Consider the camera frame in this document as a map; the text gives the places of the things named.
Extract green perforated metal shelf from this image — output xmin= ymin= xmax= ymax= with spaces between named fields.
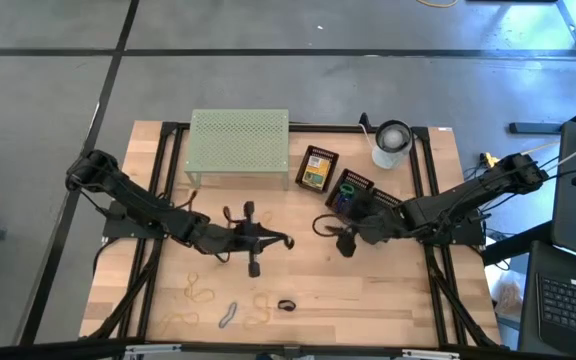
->
xmin=183 ymin=108 xmax=291 ymax=191

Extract black camera crossbar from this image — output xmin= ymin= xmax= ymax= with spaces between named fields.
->
xmin=0 ymin=338 xmax=576 ymax=360

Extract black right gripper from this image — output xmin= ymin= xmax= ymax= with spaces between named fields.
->
xmin=336 ymin=197 xmax=404 ymax=259

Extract black mesh plastic basket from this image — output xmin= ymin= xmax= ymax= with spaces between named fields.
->
xmin=367 ymin=187 xmax=404 ymax=209
xmin=294 ymin=144 xmax=340 ymax=194
xmin=324 ymin=168 xmax=375 ymax=216

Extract grey metal bracket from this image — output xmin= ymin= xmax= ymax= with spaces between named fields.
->
xmin=123 ymin=343 xmax=184 ymax=359
xmin=401 ymin=348 xmax=462 ymax=360

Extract black floor bar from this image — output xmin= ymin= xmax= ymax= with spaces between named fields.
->
xmin=510 ymin=122 xmax=564 ymax=135

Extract black laptop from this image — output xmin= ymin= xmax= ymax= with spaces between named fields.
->
xmin=517 ymin=239 xmax=576 ymax=360

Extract yellow green crayon box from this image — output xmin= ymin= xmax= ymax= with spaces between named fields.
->
xmin=301 ymin=154 xmax=333 ymax=191

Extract white cylindrical device black rim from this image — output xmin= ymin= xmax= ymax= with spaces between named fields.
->
xmin=370 ymin=118 xmax=414 ymax=170

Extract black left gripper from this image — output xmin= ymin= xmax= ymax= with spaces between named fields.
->
xmin=220 ymin=201 xmax=290 ymax=279

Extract white power cable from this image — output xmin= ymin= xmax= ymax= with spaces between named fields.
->
xmin=359 ymin=123 xmax=375 ymax=151

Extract clear plastic bag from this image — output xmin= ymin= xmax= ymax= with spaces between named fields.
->
xmin=493 ymin=277 xmax=525 ymax=317

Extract black table frame rails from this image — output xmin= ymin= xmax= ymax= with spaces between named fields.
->
xmin=80 ymin=121 xmax=507 ymax=350

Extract yellow floor cable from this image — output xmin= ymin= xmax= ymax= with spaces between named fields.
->
xmin=415 ymin=0 xmax=462 ymax=9

